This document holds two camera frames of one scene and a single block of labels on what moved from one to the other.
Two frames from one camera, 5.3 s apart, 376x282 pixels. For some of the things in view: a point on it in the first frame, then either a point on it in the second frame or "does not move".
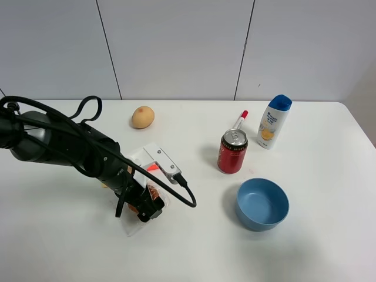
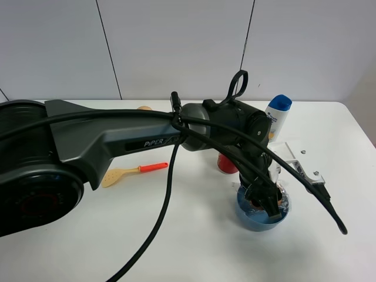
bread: (131, 220) -> (284, 205)
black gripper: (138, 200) -> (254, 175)
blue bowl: (261, 204) does not move
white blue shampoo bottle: (272, 121) does not move
